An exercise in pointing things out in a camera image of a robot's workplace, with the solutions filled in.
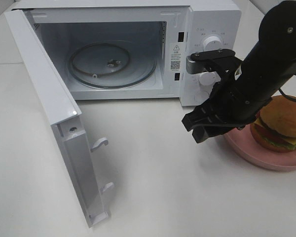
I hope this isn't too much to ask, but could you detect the upper white power knob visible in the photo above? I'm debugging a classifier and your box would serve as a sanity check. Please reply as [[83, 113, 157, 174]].
[[203, 36, 223, 51]]

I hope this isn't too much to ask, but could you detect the pink round plate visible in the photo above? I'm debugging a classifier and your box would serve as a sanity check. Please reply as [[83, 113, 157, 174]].
[[223, 125, 296, 171]]

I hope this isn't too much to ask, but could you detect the round white door button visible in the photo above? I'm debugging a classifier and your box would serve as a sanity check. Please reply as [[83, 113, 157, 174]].
[[194, 91, 209, 104]]

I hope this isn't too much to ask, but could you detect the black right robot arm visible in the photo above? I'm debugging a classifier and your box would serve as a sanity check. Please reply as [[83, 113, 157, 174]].
[[182, 0, 296, 143]]

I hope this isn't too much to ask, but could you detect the white microwave oven body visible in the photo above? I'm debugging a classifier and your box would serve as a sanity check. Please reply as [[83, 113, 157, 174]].
[[11, 0, 241, 106]]

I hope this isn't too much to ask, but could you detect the burger with sesame-free bun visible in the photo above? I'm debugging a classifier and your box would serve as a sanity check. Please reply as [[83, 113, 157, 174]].
[[250, 95, 296, 153]]

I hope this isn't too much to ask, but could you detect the white microwave door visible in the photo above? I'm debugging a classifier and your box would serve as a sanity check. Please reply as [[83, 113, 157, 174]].
[[5, 10, 114, 227]]

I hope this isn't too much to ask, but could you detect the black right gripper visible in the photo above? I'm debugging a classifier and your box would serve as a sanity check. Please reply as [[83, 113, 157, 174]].
[[182, 81, 270, 143]]

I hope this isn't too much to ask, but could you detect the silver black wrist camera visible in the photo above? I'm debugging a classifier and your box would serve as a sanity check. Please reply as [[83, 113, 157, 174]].
[[186, 48, 242, 80]]

